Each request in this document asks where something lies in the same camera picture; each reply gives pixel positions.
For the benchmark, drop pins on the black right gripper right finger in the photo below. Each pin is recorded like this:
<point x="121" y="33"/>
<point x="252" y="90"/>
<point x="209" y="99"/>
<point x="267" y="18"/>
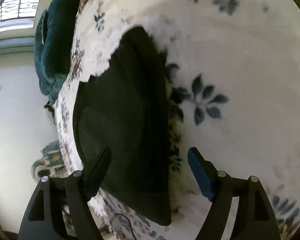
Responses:
<point x="255" y="217"/>

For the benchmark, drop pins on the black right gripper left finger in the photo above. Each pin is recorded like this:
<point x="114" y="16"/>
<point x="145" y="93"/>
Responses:
<point x="43" y="218"/>

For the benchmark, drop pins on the black small garment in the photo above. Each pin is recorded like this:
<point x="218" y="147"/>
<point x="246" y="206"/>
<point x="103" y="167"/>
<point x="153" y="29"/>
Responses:
<point x="125" y="109"/>

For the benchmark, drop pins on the white floral fleece blanket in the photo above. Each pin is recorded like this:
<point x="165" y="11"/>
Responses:
<point x="233" y="81"/>

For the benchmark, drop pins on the dark teal pillow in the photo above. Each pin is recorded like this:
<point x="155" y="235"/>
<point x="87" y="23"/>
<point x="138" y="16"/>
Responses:
<point x="52" y="46"/>

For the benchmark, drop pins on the window with blinds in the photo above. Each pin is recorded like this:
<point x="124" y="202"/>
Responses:
<point x="17" y="14"/>

